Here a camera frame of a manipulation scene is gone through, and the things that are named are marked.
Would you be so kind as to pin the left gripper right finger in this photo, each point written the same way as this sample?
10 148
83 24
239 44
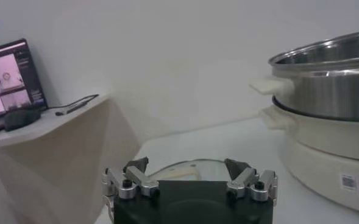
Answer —
243 179

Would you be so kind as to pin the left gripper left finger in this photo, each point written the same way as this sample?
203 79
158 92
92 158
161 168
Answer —
142 182

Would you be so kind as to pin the round glass pot lid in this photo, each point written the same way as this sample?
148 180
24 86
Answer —
209 170

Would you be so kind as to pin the stainless steel steamer basket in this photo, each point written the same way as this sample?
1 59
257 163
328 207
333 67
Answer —
328 91

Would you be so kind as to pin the cream electric cooker base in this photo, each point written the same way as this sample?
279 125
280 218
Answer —
319 164

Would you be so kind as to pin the white side table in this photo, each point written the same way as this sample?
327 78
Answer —
60 152

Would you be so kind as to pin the black computer mouse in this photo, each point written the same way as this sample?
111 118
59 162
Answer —
22 119

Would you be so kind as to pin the open black laptop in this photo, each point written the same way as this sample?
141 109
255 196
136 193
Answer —
11 79

